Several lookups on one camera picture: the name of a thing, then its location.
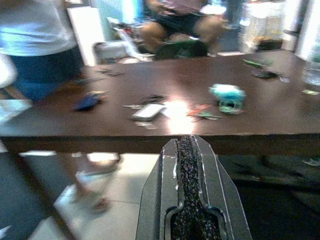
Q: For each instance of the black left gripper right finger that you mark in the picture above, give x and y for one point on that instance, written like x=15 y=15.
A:
x=222 y=200

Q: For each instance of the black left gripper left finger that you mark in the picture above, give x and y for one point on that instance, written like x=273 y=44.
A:
x=155 y=200

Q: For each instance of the dark brown wooden table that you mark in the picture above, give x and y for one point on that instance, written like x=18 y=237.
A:
x=250 y=125

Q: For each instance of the orange green paper strip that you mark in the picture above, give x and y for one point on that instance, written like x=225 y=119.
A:
x=201 y=110

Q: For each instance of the dark blue pouch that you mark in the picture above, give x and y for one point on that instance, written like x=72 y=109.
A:
x=86 y=103

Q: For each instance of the small black item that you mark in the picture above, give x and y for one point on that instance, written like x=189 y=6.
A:
x=265 y=74

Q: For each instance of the small white card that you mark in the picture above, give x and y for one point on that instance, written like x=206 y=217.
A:
x=284 y=79

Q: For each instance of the yellow green card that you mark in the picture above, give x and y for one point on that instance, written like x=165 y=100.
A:
x=310 y=92

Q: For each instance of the dark green chair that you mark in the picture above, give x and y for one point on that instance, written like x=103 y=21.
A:
x=180 y=50

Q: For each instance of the clear plastic bottle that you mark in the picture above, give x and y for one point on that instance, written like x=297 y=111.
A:
x=312 y=72

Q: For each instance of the seated person in dark shorts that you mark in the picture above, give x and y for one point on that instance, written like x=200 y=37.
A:
x=175 y=25

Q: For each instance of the white board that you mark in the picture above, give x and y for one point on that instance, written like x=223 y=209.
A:
x=85 y=32

